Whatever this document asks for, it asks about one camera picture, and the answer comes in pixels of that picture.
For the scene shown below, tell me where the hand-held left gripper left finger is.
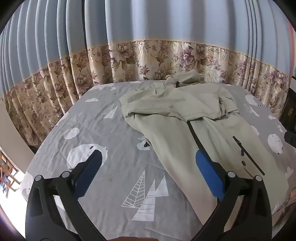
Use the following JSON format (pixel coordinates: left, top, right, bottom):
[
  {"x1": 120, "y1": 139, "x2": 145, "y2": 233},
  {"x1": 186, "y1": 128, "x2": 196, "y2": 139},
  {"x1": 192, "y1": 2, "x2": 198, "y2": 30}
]
[{"x1": 25, "y1": 150, "x2": 109, "y2": 241}]

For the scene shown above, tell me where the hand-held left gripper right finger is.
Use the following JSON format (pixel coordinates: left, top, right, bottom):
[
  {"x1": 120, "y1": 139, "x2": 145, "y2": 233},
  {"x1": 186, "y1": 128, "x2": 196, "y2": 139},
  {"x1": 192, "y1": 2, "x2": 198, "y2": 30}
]
[{"x1": 190, "y1": 150, "x2": 272, "y2": 241}]

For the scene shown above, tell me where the grey printed bed cover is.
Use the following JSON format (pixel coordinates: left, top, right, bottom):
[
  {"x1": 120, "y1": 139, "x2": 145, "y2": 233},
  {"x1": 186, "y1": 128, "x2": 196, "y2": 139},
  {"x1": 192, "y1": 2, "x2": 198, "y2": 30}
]
[{"x1": 20, "y1": 81, "x2": 294, "y2": 241}]

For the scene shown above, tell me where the pale green jacket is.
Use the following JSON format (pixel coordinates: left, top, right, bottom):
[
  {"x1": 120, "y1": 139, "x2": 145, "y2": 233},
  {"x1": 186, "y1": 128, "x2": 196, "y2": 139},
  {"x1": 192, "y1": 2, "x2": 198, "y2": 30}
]
[{"x1": 118, "y1": 70, "x2": 289, "y2": 226}]

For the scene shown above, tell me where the dark cabinet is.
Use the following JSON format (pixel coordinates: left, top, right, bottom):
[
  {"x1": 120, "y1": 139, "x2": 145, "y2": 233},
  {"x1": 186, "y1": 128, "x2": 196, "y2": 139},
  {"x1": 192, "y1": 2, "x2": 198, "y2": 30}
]
[{"x1": 281, "y1": 75, "x2": 296, "y2": 130}]

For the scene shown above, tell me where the wooden window frame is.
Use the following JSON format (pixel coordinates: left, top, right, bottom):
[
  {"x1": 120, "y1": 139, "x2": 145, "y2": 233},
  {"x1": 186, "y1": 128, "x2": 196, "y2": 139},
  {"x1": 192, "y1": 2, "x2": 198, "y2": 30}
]
[{"x1": 0, "y1": 148, "x2": 23, "y2": 200}]

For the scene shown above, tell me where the blue floral curtain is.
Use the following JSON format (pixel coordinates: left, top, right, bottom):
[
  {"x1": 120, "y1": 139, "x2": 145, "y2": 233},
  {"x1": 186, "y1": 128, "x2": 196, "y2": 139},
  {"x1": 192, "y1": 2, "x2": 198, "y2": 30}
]
[{"x1": 0, "y1": 0, "x2": 296, "y2": 147}]

